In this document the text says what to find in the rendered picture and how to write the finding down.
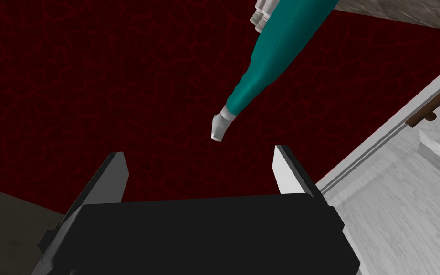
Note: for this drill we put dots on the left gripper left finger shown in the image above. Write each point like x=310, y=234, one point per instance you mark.
x=107, y=183

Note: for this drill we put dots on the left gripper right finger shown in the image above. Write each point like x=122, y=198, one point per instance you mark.
x=287, y=173

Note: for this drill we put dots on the white wooden cupboard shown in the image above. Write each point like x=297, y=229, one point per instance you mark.
x=391, y=214

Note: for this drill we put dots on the teal bottle with white cap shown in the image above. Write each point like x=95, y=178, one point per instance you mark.
x=281, y=46

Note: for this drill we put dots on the white ribbed object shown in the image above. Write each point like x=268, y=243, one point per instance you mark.
x=262, y=15

